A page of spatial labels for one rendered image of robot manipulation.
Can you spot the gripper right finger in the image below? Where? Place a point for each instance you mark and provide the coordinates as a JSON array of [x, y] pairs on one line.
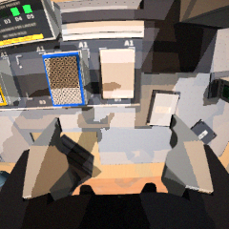
[[193, 171]]

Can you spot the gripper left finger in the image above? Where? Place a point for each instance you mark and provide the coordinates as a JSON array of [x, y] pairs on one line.
[[40, 176]]

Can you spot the yellow tip rack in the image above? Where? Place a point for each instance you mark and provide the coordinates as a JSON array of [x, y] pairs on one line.
[[8, 92]]

